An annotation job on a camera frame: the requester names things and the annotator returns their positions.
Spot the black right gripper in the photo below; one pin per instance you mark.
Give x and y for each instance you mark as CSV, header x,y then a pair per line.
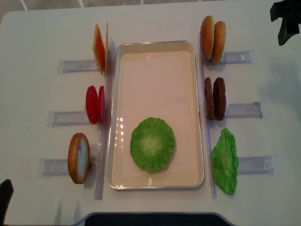
x,y
290,11

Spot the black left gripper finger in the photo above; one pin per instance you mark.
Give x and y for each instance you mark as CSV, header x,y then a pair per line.
x,y
6,192

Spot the green lettuce leaf front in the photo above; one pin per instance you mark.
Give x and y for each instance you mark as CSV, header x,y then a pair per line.
x,y
152,144

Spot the green lettuce leaf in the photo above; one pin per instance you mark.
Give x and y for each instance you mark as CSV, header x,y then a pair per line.
x,y
152,144
225,162

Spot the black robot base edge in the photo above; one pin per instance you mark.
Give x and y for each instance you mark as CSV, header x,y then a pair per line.
x,y
155,219

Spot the clear holder left bread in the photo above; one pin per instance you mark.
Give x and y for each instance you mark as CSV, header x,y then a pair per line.
x,y
53,167

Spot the upright bread slice left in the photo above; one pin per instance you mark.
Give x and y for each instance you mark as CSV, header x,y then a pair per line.
x,y
79,158

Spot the clear holder tomato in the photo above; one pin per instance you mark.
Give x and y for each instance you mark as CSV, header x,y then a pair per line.
x,y
73,118

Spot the clear holder patties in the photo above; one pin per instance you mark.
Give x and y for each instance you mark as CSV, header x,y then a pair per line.
x,y
246,110

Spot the outer brown meat patty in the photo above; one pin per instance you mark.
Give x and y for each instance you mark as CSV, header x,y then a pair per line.
x,y
219,96

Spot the brown meat patty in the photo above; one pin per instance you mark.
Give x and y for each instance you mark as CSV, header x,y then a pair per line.
x,y
219,96
209,99

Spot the inner brown meat patty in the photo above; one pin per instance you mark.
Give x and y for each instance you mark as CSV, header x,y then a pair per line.
x,y
209,99

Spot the inner red tomato slice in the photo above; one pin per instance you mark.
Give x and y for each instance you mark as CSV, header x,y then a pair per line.
x,y
101,102

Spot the clear holder cheese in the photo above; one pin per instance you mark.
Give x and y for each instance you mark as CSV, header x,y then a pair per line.
x,y
69,66

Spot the clear holder lettuce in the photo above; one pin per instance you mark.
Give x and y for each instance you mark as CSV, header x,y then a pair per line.
x,y
267,164

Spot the green lettuce leaf back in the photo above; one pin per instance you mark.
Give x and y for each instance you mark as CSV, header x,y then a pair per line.
x,y
225,162

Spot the orange cheese slice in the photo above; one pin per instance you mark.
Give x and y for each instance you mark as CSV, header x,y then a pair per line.
x,y
99,49

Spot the clear holder buns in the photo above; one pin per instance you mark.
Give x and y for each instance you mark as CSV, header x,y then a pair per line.
x,y
238,57

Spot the outer bun slice right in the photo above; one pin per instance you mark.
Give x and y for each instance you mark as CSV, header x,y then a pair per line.
x,y
219,42

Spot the bun slice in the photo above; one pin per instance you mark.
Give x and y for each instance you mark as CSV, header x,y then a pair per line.
x,y
207,37
219,42

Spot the inner bun slice right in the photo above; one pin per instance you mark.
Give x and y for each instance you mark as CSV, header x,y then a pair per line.
x,y
207,37

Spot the white rectangular metal tray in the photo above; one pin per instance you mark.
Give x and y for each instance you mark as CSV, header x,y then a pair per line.
x,y
157,80

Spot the clear long rail right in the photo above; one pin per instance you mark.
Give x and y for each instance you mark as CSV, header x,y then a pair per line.
x,y
207,128

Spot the clear long rail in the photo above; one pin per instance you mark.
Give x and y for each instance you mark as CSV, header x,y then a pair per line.
x,y
207,128
100,180

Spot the clear long rail left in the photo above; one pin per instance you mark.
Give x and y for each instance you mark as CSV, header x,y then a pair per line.
x,y
100,180

